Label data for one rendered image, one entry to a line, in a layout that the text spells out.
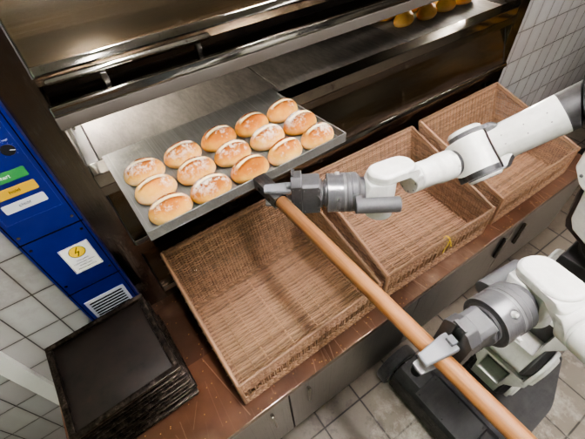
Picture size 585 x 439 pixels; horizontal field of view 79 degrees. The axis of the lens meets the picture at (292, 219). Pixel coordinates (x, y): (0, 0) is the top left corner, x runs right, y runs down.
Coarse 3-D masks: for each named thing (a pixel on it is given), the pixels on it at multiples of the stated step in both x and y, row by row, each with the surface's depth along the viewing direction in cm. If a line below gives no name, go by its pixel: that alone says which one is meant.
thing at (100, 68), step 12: (192, 36) 75; (204, 36) 75; (156, 48) 72; (168, 48) 73; (108, 60) 69; (120, 60) 69; (132, 60) 70; (72, 72) 66; (84, 72) 67; (96, 72) 68; (48, 84) 65; (108, 84) 70
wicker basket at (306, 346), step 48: (192, 240) 119; (240, 240) 130; (288, 240) 144; (336, 240) 128; (192, 288) 127; (240, 288) 134; (288, 288) 133; (336, 288) 133; (240, 336) 122; (288, 336) 121; (240, 384) 98
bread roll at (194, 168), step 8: (192, 160) 84; (200, 160) 84; (208, 160) 86; (184, 168) 83; (192, 168) 83; (200, 168) 84; (208, 168) 85; (184, 176) 84; (192, 176) 84; (200, 176) 85; (184, 184) 85; (192, 184) 85
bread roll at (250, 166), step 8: (240, 160) 84; (248, 160) 83; (256, 160) 84; (264, 160) 85; (232, 168) 84; (240, 168) 83; (248, 168) 83; (256, 168) 84; (264, 168) 85; (232, 176) 84; (240, 176) 83; (248, 176) 84; (256, 176) 85
